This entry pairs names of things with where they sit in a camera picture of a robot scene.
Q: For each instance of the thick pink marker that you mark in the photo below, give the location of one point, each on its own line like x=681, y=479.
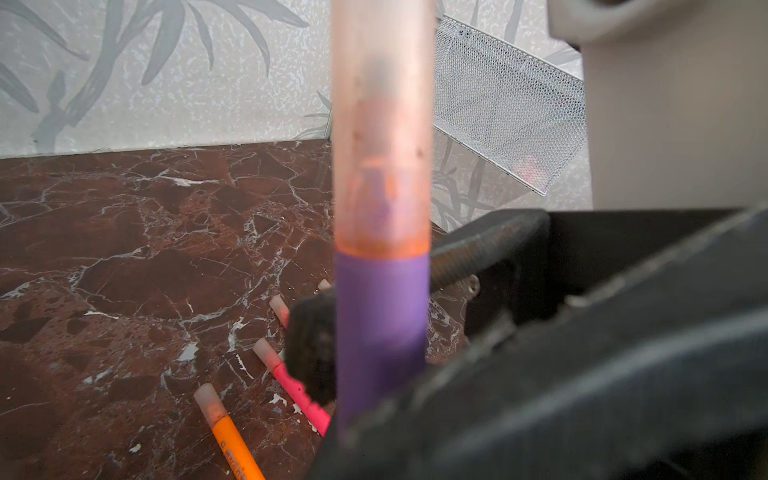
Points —
x=317, y=416

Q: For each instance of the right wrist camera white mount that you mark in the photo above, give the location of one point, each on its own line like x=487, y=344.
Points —
x=676, y=100

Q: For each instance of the purple marker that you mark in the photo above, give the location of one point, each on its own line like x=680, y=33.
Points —
x=382, y=56

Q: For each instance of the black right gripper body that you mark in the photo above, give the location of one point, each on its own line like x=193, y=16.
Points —
x=645, y=341

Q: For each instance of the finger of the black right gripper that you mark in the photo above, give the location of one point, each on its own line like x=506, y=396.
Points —
x=518, y=236
x=310, y=345

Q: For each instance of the thin pink pen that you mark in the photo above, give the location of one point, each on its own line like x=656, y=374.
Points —
x=280, y=309

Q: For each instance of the white wire mesh basket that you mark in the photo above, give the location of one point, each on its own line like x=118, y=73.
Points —
x=524, y=115

